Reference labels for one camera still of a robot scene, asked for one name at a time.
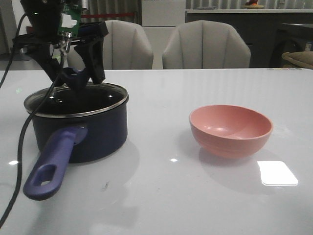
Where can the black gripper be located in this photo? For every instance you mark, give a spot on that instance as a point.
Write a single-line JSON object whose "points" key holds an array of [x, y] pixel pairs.
{"points": [[44, 16]]}

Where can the pink bowl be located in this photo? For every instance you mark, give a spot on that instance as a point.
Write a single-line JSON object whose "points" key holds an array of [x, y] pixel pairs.
{"points": [[229, 131]]}

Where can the red barrier belt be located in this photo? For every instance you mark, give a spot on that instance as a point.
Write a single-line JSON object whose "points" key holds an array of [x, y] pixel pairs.
{"points": [[112, 15]]}

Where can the grey pleated curtain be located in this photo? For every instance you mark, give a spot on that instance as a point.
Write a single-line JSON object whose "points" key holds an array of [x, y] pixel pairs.
{"points": [[100, 7]]}

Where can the left beige upholstered chair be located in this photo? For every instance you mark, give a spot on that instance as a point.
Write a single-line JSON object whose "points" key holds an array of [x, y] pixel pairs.
{"points": [[126, 47]]}

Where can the beige upholstered chair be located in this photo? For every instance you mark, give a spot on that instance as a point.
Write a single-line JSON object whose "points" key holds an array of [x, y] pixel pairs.
{"points": [[205, 45], [126, 47]]}

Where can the dark blue saucepan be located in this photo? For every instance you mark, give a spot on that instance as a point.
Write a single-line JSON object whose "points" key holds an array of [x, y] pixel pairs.
{"points": [[63, 141]]}

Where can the white drawer cabinet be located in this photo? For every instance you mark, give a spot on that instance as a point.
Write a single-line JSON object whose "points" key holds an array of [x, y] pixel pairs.
{"points": [[159, 18]]}

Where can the right beige upholstered chair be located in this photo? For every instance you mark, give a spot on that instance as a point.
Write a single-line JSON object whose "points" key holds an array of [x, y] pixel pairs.
{"points": [[205, 45]]}

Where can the fruit plate on counter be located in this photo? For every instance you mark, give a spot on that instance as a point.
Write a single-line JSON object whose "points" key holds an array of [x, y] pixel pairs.
{"points": [[253, 4]]}

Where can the dark grey counter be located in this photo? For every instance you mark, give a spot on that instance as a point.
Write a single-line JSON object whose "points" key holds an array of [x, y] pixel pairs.
{"points": [[257, 27]]}

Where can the olive green sofa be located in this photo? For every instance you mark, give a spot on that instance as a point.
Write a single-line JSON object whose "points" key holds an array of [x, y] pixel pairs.
{"points": [[301, 59]]}

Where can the green circuit board camera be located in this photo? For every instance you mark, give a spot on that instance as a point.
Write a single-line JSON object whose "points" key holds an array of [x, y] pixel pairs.
{"points": [[70, 19]]}

